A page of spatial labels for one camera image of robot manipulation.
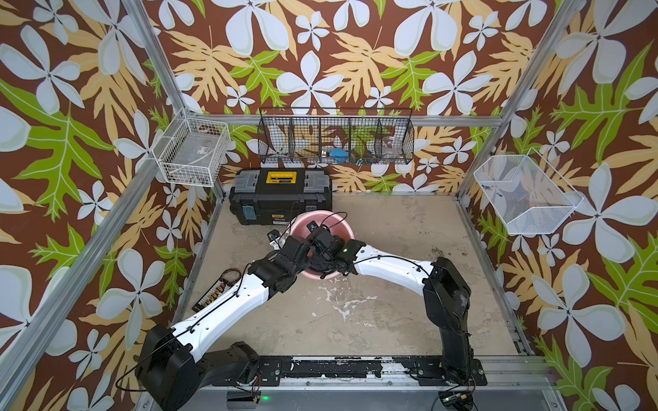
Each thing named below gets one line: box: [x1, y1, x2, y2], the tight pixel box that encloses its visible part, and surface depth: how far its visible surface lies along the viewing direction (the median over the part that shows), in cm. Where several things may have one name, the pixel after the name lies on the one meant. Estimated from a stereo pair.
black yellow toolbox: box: [228, 167, 334, 226], surface depth 101 cm
